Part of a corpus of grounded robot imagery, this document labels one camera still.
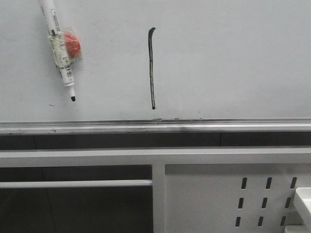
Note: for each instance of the aluminium whiteboard tray rail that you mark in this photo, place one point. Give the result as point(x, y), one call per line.
point(157, 126)

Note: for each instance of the white upper plastic tray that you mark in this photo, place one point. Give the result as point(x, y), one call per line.
point(302, 203)

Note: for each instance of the red round magnet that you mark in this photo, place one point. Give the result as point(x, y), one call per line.
point(72, 45)

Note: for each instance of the white plastic tray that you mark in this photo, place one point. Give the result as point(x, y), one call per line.
point(296, 229)
point(302, 203)

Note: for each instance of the white whiteboard marker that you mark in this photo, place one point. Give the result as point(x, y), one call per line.
point(60, 53)

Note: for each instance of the white lower plastic tray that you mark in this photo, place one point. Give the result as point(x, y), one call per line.
point(296, 229)

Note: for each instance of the white perforated pegboard panel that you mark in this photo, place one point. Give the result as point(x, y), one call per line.
point(233, 198)

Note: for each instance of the white metal stand frame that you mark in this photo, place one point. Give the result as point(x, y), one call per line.
point(157, 158)

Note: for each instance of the white whiteboard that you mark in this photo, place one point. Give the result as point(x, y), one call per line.
point(151, 59)

